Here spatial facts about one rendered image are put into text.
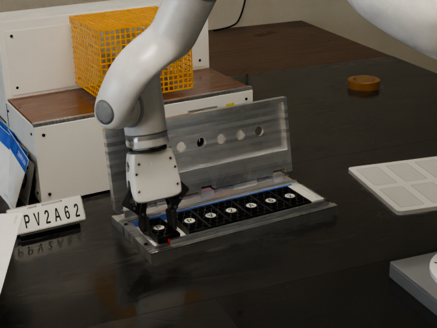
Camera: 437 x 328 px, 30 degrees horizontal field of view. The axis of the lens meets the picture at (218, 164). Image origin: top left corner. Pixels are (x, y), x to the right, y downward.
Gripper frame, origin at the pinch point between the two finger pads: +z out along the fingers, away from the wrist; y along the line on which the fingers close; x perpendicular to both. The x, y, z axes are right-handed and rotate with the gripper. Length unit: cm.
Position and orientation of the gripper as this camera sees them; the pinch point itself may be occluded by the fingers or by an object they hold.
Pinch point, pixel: (158, 222)
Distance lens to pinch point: 164.9
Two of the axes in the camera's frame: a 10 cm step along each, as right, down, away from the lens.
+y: 8.8, -1.9, 4.3
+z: 1.2, 9.8, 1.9
